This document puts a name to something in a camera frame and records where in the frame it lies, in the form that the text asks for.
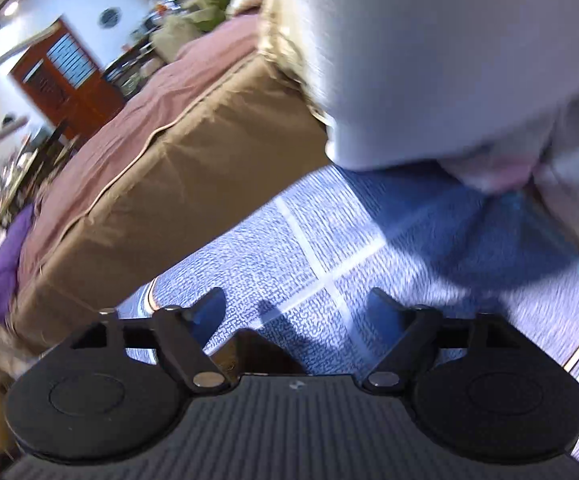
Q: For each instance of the beige armchair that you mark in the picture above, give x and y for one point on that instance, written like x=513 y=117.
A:
x=172 y=35

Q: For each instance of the white garment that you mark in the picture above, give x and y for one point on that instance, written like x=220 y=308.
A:
x=444 y=60

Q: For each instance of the red-brown wooden door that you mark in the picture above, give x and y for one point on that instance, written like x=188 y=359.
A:
x=89 y=95

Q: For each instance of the beige cloth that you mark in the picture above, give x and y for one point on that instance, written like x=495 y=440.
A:
x=274 y=40

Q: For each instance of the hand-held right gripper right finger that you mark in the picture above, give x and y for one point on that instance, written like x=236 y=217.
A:
x=387 y=315

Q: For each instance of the purple cloth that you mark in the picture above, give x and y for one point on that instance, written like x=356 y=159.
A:
x=7 y=265

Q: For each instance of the round wall clock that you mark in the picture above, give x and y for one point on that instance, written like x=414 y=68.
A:
x=109 y=16

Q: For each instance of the blue patterned mat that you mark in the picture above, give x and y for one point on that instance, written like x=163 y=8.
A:
x=279 y=260

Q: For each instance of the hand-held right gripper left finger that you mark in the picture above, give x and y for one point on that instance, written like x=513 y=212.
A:
x=208 y=317

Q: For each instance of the pink bed cover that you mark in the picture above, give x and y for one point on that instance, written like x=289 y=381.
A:
x=169 y=90

